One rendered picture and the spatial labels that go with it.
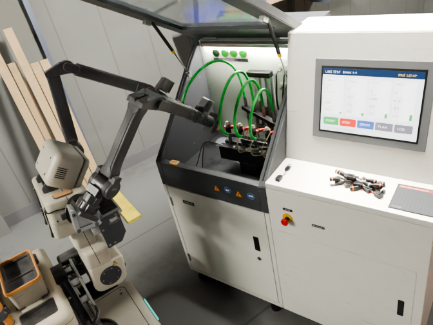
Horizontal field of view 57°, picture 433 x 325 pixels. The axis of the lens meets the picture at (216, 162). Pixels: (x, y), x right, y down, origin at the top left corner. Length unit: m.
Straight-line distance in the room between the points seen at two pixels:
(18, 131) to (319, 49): 2.74
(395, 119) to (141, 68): 2.75
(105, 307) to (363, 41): 1.93
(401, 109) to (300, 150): 0.49
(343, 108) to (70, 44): 2.57
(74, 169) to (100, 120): 2.29
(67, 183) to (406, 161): 1.38
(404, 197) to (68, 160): 1.32
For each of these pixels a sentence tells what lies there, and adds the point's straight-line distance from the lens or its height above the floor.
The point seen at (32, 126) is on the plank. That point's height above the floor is 0.89.
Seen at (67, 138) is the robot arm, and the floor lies 1.31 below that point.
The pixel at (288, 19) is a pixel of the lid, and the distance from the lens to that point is 1.81.
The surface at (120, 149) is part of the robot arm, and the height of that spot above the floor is 1.37.
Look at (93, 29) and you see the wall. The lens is 3.78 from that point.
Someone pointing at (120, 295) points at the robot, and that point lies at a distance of 2.52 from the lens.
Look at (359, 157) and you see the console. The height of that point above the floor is 1.04.
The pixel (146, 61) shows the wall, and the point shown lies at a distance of 3.99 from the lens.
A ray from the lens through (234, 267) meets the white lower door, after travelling 2.43.
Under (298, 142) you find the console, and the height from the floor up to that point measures 1.07.
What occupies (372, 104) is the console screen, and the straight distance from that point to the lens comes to 1.75.
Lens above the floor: 2.06
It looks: 32 degrees down
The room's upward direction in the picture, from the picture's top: 13 degrees counter-clockwise
